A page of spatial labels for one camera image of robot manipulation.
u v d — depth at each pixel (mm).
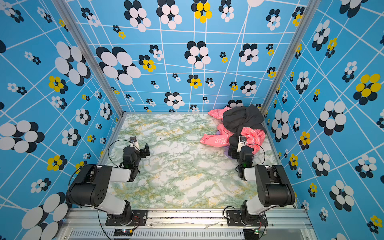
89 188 451
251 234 697
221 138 943
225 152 978
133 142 783
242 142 805
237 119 1023
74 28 753
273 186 450
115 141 1077
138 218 724
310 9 684
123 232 722
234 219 724
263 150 973
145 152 887
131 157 710
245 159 708
